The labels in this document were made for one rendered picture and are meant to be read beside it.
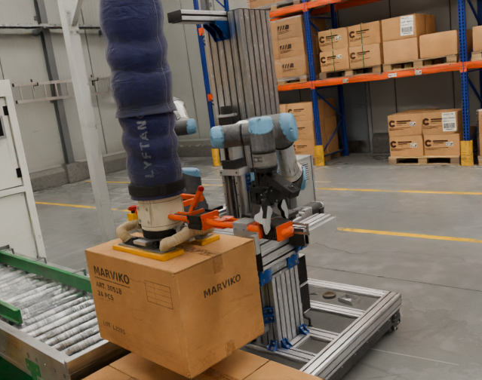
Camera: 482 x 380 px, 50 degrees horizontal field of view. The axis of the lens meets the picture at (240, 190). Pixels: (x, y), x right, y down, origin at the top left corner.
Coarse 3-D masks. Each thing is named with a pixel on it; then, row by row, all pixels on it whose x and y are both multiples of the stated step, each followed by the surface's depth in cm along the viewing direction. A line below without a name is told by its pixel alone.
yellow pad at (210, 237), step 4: (192, 236) 206; (196, 236) 206; (204, 236) 204; (208, 236) 205; (212, 236) 205; (216, 236) 205; (196, 240) 202; (200, 240) 202; (204, 240) 201; (208, 240) 202; (212, 240) 203; (216, 240) 205; (196, 244) 202; (200, 244) 200; (204, 244) 200
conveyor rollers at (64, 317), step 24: (0, 264) 404; (0, 288) 344; (24, 288) 338; (48, 288) 338; (72, 288) 331; (24, 312) 300; (48, 312) 293; (72, 312) 292; (48, 336) 264; (72, 336) 257; (96, 336) 254
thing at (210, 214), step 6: (198, 210) 191; (210, 210) 191; (216, 210) 187; (192, 216) 184; (198, 216) 182; (204, 216) 183; (210, 216) 185; (192, 222) 187; (198, 222) 184; (204, 222) 183; (192, 228) 186; (198, 228) 184; (204, 228) 183
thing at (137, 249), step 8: (112, 248) 210; (120, 248) 205; (128, 248) 202; (136, 248) 200; (144, 248) 198; (152, 248) 196; (176, 248) 193; (144, 256) 195; (152, 256) 191; (160, 256) 187; (168, 256) 188
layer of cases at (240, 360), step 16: (240, 352) 222; (112, 368) 222; (128, 368) 220; (144, 368) 219; (160, 368) 217; (208, 368) 212; (224, 368) 211; (240, 368) 209; (256, 368) 207; (272, 368) 206; (288, 368) 204
